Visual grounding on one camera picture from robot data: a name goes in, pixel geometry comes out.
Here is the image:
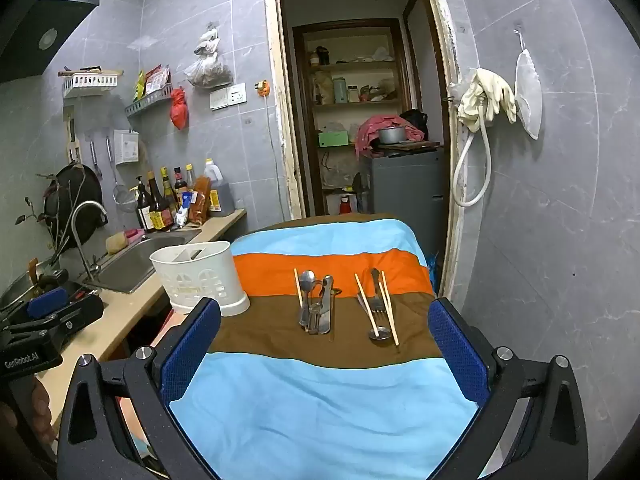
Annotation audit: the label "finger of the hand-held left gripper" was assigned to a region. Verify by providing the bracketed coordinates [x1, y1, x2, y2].
[26, 268, 72, 319]
[9, 293, 106, 346]

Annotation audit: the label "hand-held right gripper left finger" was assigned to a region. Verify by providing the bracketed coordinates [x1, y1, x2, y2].
[56, 297, 223, 480]

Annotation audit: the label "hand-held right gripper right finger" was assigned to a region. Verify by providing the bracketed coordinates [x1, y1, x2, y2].
[427, 297, 591, 480]

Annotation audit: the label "white plastic utensil holder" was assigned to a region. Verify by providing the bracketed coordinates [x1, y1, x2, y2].
[149, 241, 251, 317]

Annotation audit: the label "metal fork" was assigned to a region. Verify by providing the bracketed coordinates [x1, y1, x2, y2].
[370, 268, 391, 318]
[307, 280, 323, 335]

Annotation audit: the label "person's left hand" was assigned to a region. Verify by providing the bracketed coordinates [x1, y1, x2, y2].
[0, 377, 55, 443]

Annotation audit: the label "beige kitchen counter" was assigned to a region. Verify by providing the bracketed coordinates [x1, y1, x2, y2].
[30, 209, 248, 441]

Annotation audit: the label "stainless steel sink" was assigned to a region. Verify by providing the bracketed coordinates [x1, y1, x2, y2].
[82, 229, 202, 295]

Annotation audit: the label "metal faucet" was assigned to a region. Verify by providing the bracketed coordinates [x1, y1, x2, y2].
[70, 201, 109, 282]

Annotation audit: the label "black wok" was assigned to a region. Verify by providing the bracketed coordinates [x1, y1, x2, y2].
[42, 162, 104, 249]

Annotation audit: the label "dried plant branch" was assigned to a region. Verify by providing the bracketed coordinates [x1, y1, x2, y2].
[15, 160, 87, 261]

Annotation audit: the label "dark pump bottle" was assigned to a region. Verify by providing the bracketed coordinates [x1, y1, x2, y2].
[135, 176, 156, 234]

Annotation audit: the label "metal mesh strainer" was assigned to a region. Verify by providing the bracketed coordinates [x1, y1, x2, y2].
[105, 136, 137, 214]

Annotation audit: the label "dark sauce bottle yellow label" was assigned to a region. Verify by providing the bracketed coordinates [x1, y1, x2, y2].
[147, 171, 174, 231]

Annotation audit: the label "blue white food packet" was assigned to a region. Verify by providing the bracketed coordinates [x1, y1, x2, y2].
[174, 192, 194, 226]

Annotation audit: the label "striped tablecloth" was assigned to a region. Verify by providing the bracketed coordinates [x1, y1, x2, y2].
[167, 214, 483, 480]

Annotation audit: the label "metal spatula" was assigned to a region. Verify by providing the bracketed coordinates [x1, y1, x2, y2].
[89, 140, 104, 181]

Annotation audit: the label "orange food packet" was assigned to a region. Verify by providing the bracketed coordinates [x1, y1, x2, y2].
[192, 176, 211, 226]

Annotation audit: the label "slim green sauce bottle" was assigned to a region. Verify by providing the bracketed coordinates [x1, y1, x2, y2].
[161, 167, 179, 211]

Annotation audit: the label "large oil jug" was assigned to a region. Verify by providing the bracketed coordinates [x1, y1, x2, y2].
[202, 158, 236, 218]

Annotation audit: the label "grey washing machine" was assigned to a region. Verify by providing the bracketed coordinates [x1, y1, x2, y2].
[367, 147, 446, 217]

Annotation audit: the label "dark wooden board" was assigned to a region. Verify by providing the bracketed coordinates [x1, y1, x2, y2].
[377, 141, 444, 151]

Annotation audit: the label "red plastic bag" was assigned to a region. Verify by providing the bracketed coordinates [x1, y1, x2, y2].
[170, 87, 190, 131]

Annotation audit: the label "black bag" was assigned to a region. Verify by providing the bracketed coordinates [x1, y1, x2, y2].
[400, 109, 430, 139]

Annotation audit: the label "red cloth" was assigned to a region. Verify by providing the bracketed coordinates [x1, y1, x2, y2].
[355, 115, 426, 159]

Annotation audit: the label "row of snack packets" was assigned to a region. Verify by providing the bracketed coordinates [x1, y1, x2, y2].
[132, 65, 171, 102]

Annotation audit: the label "cream rubber gloves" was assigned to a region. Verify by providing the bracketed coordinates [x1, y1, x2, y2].
[457, 67, 518, 134]

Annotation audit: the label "wooden shelf unit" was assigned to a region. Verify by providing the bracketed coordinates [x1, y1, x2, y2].
[292, 19, 412, 217]

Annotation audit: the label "black range hood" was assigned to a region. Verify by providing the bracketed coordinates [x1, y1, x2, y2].
[0, 0, 101, 83]

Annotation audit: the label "white mesh bag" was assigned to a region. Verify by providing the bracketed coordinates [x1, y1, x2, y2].
[513, 30, 544, 140]

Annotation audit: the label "clear bag of dried goods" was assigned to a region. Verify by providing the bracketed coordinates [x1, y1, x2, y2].
[185, 52, 234, 90]

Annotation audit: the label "white plastic bag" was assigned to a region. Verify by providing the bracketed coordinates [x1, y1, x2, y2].
[194, 25, 222, 56]

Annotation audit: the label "white wall box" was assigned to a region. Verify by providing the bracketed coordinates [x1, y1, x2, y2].
[114, 129, 140, 165]

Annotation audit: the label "white hose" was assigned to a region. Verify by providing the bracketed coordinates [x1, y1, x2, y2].
[452, 97, 492, 208]

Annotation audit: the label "grey wall shelf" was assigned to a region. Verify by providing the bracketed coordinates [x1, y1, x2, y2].
[125, 87, 174, 119]

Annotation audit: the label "white wall basket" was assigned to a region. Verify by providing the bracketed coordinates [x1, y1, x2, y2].
[62, 72, 123, 99]

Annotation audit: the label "worn white door frame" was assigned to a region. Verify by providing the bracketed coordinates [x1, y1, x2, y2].
[264, 0, 474, 302]

